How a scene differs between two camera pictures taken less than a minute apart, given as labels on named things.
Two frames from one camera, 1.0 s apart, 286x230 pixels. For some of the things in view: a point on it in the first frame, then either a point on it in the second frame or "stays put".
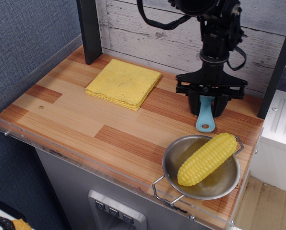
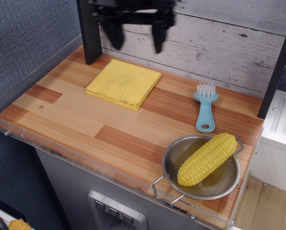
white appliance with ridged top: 275,160 stays put
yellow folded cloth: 123,84 stays put
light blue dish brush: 206,116 stays put
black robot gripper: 210,79 -> 111,15
